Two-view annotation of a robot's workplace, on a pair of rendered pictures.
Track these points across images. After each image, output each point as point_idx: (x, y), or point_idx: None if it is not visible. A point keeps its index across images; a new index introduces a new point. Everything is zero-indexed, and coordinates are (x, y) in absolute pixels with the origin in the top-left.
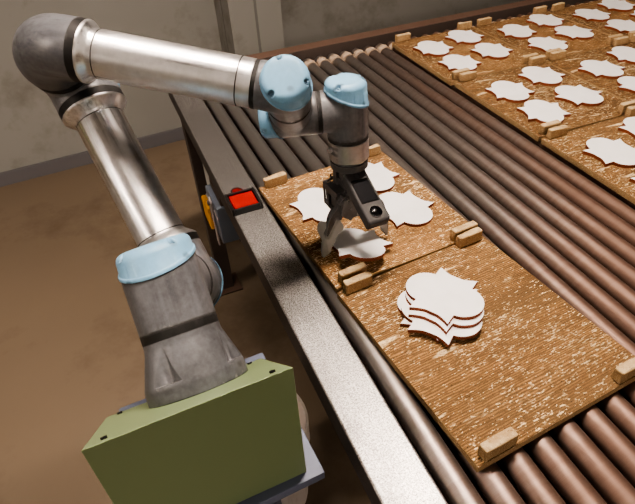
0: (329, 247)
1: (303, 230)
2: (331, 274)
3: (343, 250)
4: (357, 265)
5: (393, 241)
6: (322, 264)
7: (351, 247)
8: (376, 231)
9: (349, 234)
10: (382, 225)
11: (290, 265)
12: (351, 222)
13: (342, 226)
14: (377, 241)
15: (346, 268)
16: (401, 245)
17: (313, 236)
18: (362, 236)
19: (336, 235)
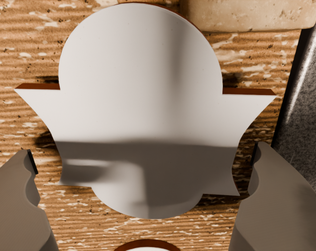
0: (274, 156)
1: (222, 242)
2: (275, 71)
3: (227, 125)
4: (227, 16)
5: (16, 120)
6: (266, 124)
7: (185, 130)
8: (54, 178)
9: (142, 192)
10: (15, 176)
11: (295, 166)
12: (106, 228)
13: (249, 232)
14: (72, 125)
15: (277, 24)
16: None
17: (216, 220)
18: (110, 170)
19: (264, 191)
